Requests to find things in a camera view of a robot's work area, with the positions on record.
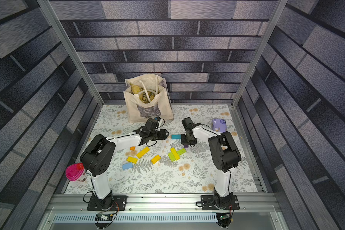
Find teal block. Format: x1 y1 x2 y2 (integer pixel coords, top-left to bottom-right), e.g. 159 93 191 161
171 134 181 140

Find green block small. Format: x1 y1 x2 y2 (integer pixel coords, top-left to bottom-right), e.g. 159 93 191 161
177 148 186 156

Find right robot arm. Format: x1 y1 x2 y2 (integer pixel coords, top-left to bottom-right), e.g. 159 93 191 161
181 117 242 210

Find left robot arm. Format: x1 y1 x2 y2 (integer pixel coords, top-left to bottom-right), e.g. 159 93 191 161
80 117 169 211

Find yellow block on green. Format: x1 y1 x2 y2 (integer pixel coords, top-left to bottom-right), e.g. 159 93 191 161
171 148 180 160

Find long yellow block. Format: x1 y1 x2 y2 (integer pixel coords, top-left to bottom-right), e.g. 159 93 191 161
136 147 150 159

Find lime green block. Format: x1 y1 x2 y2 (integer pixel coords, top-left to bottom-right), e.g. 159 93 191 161
168 152 176 162

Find small yellow block right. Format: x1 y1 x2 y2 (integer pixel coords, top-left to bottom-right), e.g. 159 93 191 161
151 155 161 164

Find small yellow block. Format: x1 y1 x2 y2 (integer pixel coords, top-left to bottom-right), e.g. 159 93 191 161
127 157 138 164
151 155 161 164

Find purple tissue pack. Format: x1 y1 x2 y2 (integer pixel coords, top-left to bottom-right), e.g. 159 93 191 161
212 118 227 133

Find small yellow block left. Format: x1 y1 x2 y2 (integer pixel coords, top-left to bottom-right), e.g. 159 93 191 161
127 157 138 164

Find beige canvas tote bag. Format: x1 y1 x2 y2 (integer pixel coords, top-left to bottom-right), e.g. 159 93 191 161
124 74 174 123

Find light blue block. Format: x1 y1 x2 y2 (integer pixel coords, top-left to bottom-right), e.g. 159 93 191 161
122 163 134 170

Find pink lidded cup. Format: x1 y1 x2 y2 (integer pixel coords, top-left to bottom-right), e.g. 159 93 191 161
65 163 86 182

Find right circuit board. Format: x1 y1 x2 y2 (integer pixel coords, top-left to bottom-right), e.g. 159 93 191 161
217 213 232 221

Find circuit board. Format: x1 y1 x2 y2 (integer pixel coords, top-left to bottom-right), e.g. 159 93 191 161
95 213 114 222
217 213 232 221

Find left circuit board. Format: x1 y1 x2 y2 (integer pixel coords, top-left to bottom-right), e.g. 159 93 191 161
95 213 114 222

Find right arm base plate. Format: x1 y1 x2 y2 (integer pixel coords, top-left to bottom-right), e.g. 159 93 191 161
200 194 240 210

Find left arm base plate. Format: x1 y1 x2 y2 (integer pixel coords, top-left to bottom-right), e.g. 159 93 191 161
87 195 128 211

